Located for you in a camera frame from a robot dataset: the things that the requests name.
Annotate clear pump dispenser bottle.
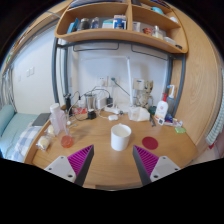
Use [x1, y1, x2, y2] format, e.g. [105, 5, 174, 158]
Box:
[167, 85, 175, 114]

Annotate green small item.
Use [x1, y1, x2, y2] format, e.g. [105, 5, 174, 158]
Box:
[175, 127, 186, 134]

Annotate round dark red coaster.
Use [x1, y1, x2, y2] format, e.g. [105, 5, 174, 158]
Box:
[142, 137, 158, 150]

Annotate grey tablet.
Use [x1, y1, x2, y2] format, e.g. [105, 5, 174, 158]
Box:
[33, 113, 50, 126]

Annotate clear plastic water bottle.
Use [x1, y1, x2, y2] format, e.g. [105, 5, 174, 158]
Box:
[50, 103, 66, 135]

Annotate black power adapter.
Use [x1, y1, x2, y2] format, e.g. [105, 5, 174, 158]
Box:
[87, 110, 96, 120]

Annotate wrapped bread bun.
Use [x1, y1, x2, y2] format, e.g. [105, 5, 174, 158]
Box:
[36, 135, 51, 151]

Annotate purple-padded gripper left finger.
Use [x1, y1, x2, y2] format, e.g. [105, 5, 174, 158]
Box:
[45, 145, 94, 186]

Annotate Groot figurine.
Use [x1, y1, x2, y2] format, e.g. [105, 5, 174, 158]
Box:
[136, 81, 153, 109]

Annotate white pump lotion bottle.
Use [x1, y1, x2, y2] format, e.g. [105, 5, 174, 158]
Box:
[155, 93, 168, 120]

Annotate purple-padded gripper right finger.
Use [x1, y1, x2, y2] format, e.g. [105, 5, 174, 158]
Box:
[133, 145, 180, 186]

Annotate white power strip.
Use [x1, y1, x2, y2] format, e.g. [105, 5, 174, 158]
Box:
[104, 106, 120, 114]

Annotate wooden wall shelf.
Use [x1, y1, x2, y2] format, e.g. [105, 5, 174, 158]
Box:
[55, 0, 188, 54]

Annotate grey metal bed frame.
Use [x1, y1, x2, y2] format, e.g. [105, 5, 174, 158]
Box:
[51, 38, 186, 116]

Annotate glass flask with red liquid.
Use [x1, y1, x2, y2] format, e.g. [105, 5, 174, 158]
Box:
[60, 129, 74, 148]

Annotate stainless steel cup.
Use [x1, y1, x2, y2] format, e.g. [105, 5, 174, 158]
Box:
[85, 94, 94, 109]

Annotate bed with blue bedding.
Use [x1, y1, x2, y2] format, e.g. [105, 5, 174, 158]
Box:
[0, 105, 40, 162]

